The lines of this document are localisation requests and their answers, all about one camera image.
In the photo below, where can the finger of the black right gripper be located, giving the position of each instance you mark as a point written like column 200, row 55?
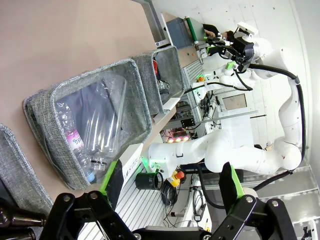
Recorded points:
column 220, row 41
column 222, row 53

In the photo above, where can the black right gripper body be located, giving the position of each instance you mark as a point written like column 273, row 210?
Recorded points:
column 243, row 48

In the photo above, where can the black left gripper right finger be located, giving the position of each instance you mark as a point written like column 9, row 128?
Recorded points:
column 252, row 215

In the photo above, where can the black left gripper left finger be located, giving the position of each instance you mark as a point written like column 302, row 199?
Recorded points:
column 75, row 215

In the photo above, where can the brown glass bottle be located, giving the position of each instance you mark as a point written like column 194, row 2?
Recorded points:
column 17, row 233
column 22, row 218

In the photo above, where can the clear plastic bottle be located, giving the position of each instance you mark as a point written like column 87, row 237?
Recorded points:
column 105, row 125

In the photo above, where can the person's left forearm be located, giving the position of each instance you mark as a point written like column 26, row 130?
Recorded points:
column 210, row 27

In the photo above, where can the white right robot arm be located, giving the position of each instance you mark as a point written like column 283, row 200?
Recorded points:
column 250, row 147

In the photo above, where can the red drink can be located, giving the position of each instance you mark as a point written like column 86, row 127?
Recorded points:
column 155, row 67

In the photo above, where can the grey fabric basket bottle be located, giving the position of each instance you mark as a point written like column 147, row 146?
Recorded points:
column 15, row 170

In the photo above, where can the grey fabric basket can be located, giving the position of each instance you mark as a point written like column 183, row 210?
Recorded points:
column 147, row 82

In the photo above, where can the grey fabric basket plastic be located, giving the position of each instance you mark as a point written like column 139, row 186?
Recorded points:
column 140, row 105

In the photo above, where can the person's left hand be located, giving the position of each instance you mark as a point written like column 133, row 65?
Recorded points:
column 212, row 33

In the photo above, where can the green roll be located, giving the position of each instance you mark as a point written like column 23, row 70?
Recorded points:
column 191, row 30

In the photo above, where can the grey box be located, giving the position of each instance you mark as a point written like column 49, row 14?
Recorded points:
column 177, row 32

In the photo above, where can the grey framed panel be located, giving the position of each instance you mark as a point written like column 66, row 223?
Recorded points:
column 235, row 102

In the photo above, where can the slotted aluminium plate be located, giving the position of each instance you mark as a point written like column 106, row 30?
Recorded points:
column 142, row 202

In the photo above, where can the plastic bottle pink label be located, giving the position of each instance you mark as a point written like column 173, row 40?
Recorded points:
column 72, row 140

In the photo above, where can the white paper label PLASTIC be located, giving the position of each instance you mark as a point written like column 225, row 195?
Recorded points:
column 132, row 160

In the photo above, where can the black pen cup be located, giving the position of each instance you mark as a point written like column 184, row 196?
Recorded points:
column 148, row 180

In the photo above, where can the yellow red emergency stop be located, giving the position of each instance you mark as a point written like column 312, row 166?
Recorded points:
column 178, row 176

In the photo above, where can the computer with pink lights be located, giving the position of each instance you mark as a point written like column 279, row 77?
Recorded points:
column 178, row 137

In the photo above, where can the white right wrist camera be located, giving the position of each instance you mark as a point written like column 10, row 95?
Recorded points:
column 246, row 28

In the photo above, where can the silver table frame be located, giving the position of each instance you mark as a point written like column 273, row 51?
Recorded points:
column 155, row 22

